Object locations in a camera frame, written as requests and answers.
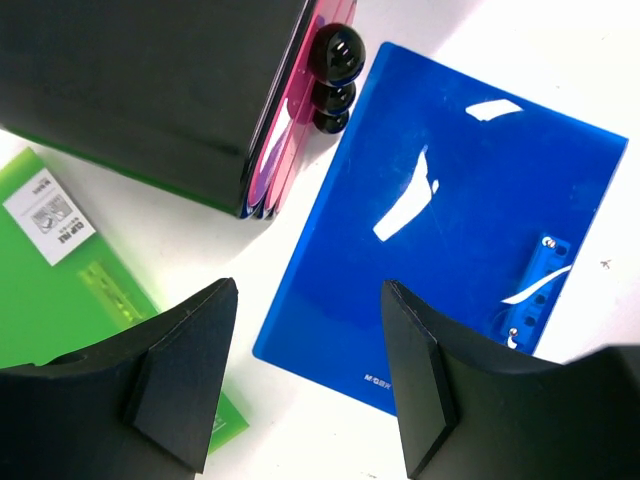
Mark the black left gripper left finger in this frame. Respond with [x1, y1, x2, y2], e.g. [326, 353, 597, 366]
[1, 278, 238, 479]

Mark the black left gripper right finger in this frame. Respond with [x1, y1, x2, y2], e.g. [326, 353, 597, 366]
[381, 281, 639, 479]

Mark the pink bottom drawer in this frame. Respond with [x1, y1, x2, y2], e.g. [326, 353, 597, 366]
[272, 110, 350, 215]

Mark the pink drawer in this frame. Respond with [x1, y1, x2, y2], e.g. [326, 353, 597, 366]
[272, 110, 350, 215]
[264, 79, 357, 219]
[240, 1, 366, 219]

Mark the pink top drawer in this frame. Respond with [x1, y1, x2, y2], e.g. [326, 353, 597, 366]
[240, 1, 366, 219]

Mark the green clip file folder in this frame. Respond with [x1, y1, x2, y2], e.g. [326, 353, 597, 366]
[0, 145, 250, 456]

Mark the dark blue clipboard folder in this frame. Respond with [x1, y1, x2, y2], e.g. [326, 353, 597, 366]
[253, 42, 627, 413]

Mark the black drawer cabinet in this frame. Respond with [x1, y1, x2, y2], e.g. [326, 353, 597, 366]
[1, 0, 317, 217]

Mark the pink middle drawer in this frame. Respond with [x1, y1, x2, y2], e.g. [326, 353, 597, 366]
[264, 79, 357, 219]

